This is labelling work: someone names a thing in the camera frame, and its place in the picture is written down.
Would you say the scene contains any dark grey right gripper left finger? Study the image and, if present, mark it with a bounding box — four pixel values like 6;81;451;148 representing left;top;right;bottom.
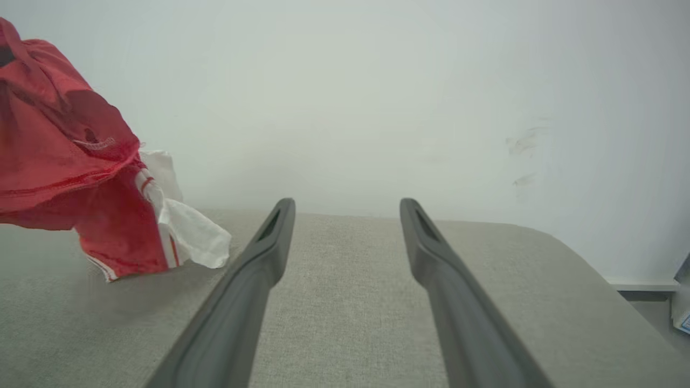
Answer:
146;198;296;388

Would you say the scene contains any red white basketball jersey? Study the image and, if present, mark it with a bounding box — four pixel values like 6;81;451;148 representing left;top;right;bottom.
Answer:
0;16;232;282

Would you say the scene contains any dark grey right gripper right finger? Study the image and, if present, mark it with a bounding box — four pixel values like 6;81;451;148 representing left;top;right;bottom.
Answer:
400;198;553;388

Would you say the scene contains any white blue box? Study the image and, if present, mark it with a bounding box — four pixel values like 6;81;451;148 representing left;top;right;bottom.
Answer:
671;252;690;336

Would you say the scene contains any white baseboard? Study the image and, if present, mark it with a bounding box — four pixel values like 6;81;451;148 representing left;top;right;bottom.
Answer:
604;277;682;293

